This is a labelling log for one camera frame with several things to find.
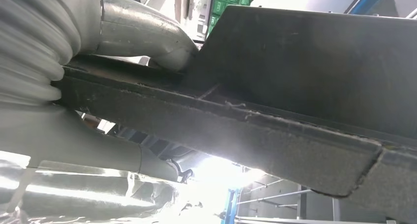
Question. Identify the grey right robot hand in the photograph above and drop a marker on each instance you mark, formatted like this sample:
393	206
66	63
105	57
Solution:
81	144

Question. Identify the blue metal post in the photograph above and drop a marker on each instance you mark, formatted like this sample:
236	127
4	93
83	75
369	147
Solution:
368	0
231	206

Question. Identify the green plastic crate stack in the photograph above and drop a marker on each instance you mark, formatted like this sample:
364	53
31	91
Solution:
224	4

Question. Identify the grey metal frame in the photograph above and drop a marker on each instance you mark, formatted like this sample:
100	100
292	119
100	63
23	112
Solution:
303	209

